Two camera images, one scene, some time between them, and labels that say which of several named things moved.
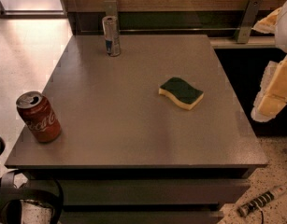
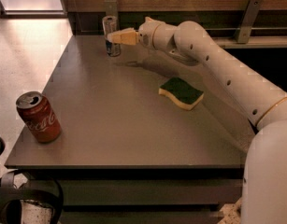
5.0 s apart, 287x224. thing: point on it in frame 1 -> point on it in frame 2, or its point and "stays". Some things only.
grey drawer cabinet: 145,195 stays
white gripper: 285,27 -> 147,33
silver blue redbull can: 110,29 stays
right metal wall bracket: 245,25 stays
